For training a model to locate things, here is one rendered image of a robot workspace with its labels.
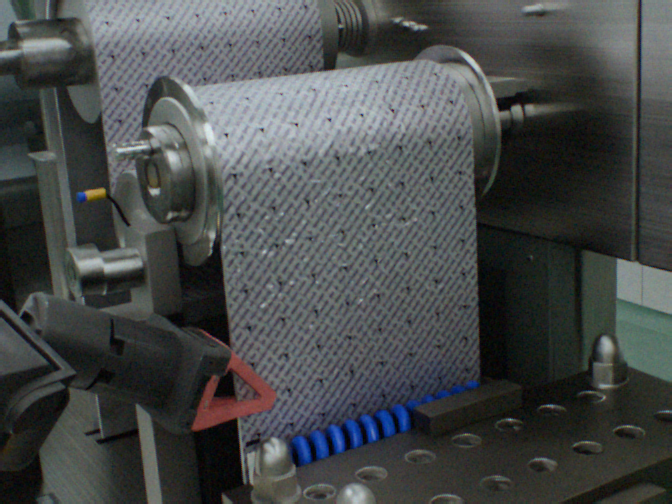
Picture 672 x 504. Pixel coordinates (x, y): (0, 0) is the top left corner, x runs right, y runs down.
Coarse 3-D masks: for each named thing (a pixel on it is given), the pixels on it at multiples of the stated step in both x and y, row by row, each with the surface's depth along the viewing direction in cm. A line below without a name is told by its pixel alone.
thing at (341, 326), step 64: (256, 256) 76; (320, 256) 79; (384, 256) 82; (448, 256) 86; (256, 320) 77; (320, 320) 80; (384, 320) 84; (448, 320) 87; (320, 384) 82; (384, 384) 85; (448, 384) 89; (256, 448) 80
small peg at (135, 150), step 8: (120, 144) 76; (128, 144) 76; (136, 144) 76; (144, 144) 76; (112, 152) 76; (120, 152) 75; (128, 152) 76; (136, 152) 76; (144, 152) 76; (120, 160) 76; (128, 160) 76
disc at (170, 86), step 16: (160, 80) 78; (176, 80) 75; (160, 96) 78; (176, 96) 76; (192, 96) 74; (144, 112) 82; (192, 112) 74; (208, 128) 72; (208, 144) 72; (208, 160) 73; (208, 176) 73; (208, 192) 74; (208, 208) 74; (208, 224) 75; (176, 240) 81; (208, 240) 76; (192, 256) 79; (208, 256) 77
